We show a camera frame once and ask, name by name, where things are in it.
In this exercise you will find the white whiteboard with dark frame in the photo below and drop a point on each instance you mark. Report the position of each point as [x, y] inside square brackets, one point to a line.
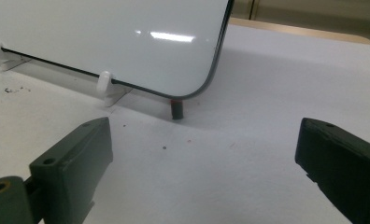
[111, 43]

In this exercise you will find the dark grey peg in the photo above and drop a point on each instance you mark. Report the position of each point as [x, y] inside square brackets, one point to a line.
[177, 111]

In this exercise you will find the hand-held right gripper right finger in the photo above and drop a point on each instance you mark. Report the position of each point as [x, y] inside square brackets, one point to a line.
[345, 165]

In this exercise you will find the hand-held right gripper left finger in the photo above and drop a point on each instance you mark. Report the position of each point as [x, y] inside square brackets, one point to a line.
[71, 161]

